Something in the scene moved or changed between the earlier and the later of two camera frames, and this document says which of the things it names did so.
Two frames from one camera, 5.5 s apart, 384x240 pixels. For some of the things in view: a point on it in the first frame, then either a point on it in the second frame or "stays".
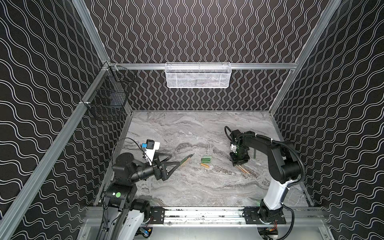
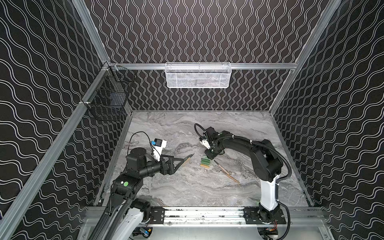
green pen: [187, 157] stays
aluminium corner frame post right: [328, 14] stays
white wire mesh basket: [198, 75] stays
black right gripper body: [240, 154] → [212, 150]
